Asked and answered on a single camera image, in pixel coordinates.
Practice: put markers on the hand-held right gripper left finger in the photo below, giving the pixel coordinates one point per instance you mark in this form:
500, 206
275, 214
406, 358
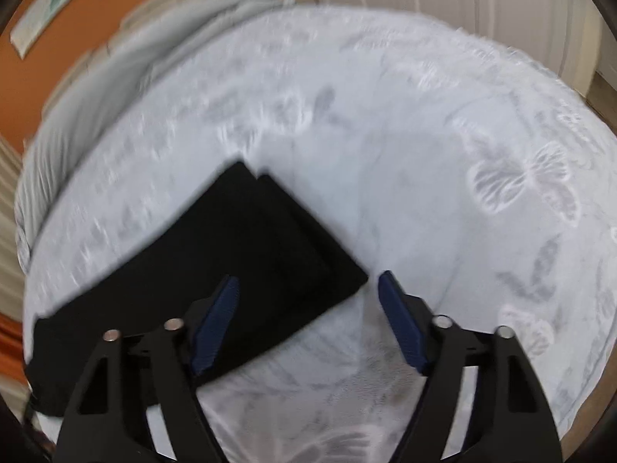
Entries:
216, 322

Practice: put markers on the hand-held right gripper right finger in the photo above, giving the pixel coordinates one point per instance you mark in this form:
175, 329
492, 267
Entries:
402, 320

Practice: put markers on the black pants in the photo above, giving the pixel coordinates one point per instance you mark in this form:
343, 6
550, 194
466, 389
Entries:
226, 270

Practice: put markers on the white butterfly print blanket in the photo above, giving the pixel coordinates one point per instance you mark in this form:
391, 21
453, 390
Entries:
385, 164

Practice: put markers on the wall poster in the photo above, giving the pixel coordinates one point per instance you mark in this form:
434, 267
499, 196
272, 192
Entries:
50, 2

